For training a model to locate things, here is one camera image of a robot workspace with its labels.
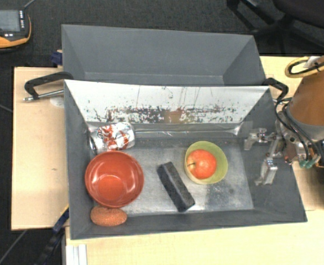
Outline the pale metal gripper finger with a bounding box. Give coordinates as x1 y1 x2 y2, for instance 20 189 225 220
254 158 279 187
244 128 276 151

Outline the yellow-green cup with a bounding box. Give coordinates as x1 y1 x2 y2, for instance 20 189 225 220
184 140 229 186

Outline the red apple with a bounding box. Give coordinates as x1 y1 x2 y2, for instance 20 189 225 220
186 149 218 180

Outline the dark flat block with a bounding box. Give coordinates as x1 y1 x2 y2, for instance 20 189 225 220
156 161 196 213

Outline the grey metal bin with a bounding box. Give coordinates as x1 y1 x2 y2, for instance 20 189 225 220
61 24 308 240

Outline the crushed red and white can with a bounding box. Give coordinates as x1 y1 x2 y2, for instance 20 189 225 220
89 121 137 153

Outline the red bowl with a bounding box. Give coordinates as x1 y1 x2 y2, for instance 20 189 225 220
84 150 145 209

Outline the copper scouring pad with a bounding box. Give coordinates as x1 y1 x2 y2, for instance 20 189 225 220
90 205 128 227

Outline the pale wood board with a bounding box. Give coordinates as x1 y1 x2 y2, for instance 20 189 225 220
11 66 70 231

